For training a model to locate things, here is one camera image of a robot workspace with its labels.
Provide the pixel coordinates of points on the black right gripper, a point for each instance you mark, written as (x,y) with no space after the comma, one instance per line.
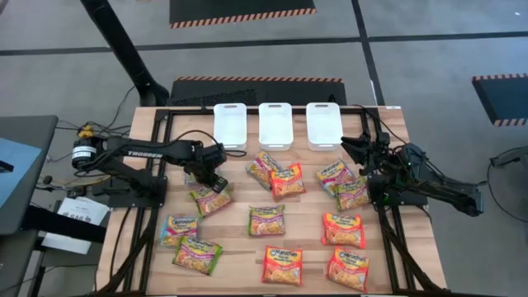
(375,154)

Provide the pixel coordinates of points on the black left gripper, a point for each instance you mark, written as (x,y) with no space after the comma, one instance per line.
(210,154)

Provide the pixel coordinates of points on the green pink Maruchan ramen pack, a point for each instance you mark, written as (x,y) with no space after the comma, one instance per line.
(210,201)
(352,194)
(197,255)
(267,221)

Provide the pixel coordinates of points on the orange Maruchan ramen pack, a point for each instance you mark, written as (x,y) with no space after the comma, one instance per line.
(348,269)
(343,231)
(288,183)
(282,266)

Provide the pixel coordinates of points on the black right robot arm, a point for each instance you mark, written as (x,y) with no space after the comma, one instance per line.
(445,185)

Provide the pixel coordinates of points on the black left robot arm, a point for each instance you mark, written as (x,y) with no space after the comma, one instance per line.
(136,154)

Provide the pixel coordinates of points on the white plastic bin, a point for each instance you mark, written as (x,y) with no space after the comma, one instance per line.
(324,123)
(230,123)
(275,123)

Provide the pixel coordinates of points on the black hazard-striped floor mat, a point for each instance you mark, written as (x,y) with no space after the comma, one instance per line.
(288,92)
(243,8)
(503,99)

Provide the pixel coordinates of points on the white printed paper sheet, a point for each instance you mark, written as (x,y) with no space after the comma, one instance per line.
(82,208)

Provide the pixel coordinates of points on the black desk leg bar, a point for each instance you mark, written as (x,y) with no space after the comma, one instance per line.
(62,224)

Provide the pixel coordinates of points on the black floor device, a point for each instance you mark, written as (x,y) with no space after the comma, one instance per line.
(511,156)

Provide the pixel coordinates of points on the black stand pole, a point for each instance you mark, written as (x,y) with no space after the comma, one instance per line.
(119,41)

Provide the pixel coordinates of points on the grey side desk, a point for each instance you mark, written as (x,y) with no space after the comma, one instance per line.
(41,132)

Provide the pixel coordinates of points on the blue sheet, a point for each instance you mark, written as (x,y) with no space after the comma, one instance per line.
(16,173)

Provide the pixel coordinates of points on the small black object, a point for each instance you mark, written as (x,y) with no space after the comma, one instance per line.
(6,166)

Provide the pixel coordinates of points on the black aluminium table frame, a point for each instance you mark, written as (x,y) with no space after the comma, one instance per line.
(252,111)

